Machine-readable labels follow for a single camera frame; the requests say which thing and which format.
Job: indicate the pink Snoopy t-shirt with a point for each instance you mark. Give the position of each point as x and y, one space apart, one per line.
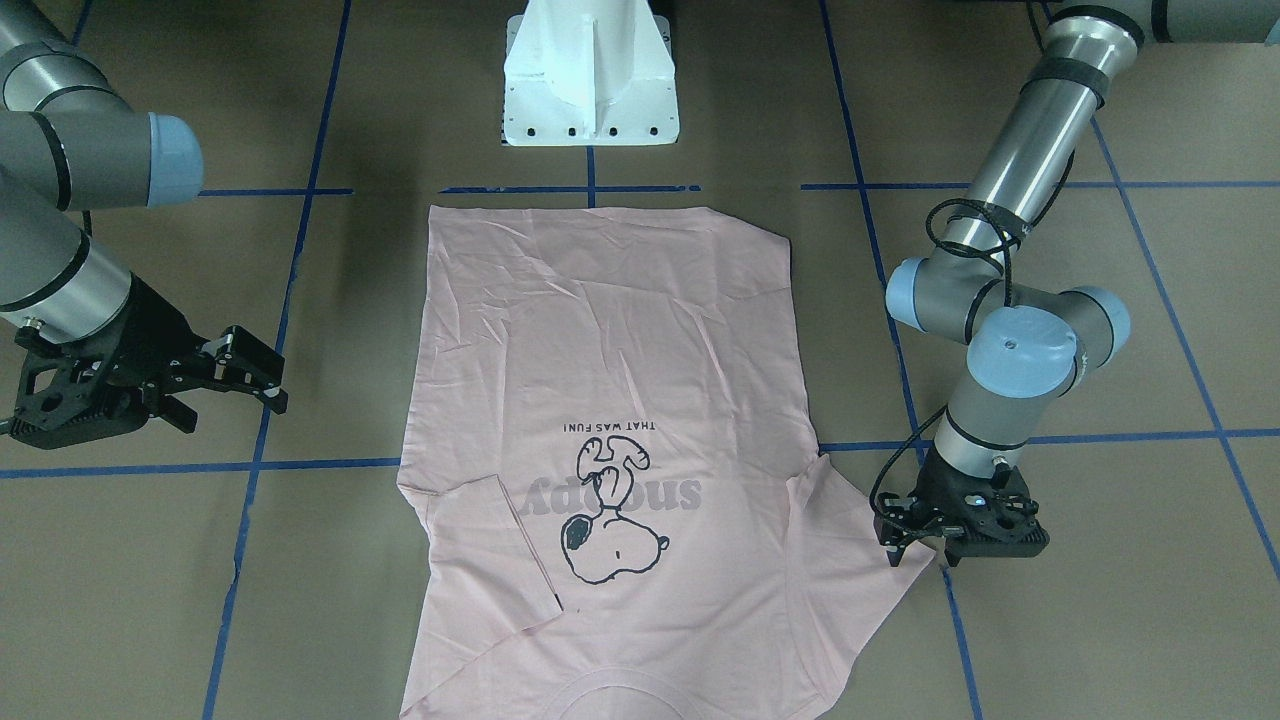
610 449

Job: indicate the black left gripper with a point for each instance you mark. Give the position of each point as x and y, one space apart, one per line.
904 520

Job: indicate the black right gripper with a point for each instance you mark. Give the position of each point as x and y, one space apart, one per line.
148 328

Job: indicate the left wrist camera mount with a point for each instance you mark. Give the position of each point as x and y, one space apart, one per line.
892 512

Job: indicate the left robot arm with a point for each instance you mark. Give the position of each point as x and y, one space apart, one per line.
1024 347

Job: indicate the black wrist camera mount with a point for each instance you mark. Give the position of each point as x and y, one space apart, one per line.
66 393

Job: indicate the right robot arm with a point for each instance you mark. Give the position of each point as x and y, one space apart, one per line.
72 143

